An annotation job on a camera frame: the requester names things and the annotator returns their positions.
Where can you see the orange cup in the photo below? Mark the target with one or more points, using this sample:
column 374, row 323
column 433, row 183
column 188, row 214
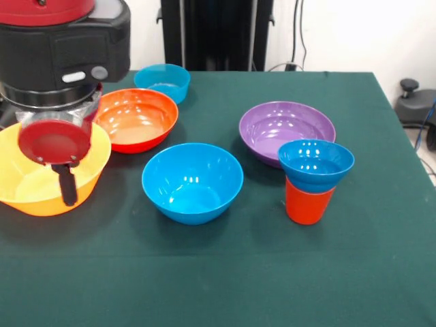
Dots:
column 308, row 207

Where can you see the large blue bowl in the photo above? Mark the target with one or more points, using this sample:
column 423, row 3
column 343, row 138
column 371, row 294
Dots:
column 192, row 197

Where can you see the teal bowl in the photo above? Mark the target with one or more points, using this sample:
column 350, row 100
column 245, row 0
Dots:
column 160, row 76

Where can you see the small dark blue bowl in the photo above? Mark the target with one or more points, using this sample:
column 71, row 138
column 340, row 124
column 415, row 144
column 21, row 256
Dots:
column 315, row 170

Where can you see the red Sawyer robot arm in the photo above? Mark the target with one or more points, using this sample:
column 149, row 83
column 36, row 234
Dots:
column 61, row 44

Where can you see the dark green tablecloth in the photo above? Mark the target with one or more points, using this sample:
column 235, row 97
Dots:
column 238, row 272

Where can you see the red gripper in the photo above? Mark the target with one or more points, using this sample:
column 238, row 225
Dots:
column 54, row 141

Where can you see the wide purple bowl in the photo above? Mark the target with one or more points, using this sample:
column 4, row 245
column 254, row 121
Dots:
column 269, row 129

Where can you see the yellow bowl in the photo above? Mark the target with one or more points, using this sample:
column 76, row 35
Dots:
column 92, row 184

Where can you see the wide orange bowl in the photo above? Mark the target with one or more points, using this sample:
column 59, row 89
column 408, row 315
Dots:
column 136, row 126

